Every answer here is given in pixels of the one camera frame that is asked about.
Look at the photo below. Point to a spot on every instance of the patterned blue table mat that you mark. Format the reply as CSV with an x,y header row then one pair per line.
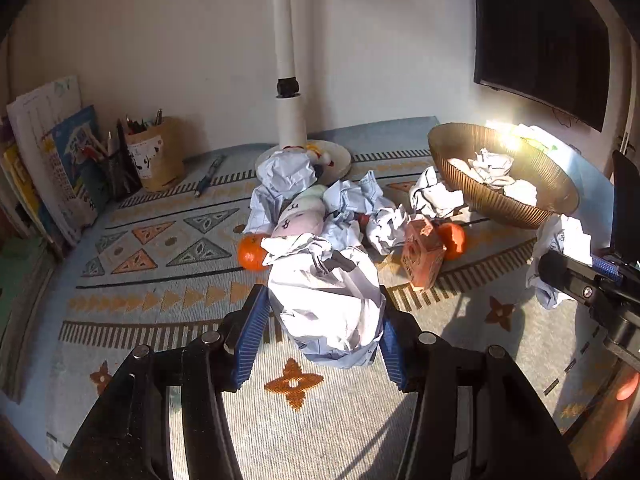
x,y
165,280

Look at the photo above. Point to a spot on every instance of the ribbed amber glass bowl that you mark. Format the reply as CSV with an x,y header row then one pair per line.
x,y
500,210

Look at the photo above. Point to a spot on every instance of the red white plush doll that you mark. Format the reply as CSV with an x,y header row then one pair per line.
x,y
320,152

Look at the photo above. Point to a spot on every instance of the bundle of pens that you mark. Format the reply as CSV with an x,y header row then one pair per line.
x,y
145,122

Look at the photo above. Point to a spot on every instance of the person's right hand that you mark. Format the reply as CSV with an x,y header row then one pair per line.
x,y
622,410

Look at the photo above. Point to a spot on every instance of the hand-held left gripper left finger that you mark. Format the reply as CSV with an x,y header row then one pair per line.
x,y
252,332

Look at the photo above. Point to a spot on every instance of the white pole stand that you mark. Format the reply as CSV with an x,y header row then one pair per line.
x,y
289,35

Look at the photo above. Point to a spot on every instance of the white paper ball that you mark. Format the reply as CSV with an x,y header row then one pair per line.
x,y
325,300
560,250
520,192
487,165

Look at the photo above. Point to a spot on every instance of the stack of books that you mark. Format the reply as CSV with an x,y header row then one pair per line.
x,y
20,195

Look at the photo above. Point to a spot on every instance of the kraft paper pen holder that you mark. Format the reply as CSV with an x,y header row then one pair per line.
x,y
155,157

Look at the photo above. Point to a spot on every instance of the pastel round plush toy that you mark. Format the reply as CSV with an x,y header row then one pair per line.
x,y
300,215

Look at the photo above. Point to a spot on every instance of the black mesh pen holder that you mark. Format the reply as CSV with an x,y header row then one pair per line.
x,y
117,177

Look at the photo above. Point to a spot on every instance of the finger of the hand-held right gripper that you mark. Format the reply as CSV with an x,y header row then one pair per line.
x,y
565,275

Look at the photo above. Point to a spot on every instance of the blue pen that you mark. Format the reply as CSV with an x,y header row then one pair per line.
x,y
210,172

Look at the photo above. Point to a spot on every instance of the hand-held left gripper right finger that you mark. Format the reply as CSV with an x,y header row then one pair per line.
x,y
392,355

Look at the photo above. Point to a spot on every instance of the blue picture book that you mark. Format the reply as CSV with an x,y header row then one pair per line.
x,y
75,170

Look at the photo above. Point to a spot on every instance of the orange paper carton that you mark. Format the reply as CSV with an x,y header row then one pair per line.
x,y
422,257

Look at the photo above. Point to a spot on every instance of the orange fruit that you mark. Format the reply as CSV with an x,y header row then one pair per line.
x,y
454,241
252,255

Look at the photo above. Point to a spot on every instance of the bundle of coloured pencils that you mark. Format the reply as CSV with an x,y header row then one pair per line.
x,y
97,147

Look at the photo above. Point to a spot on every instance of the black wall television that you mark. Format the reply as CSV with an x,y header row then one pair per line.
x,y
540,35

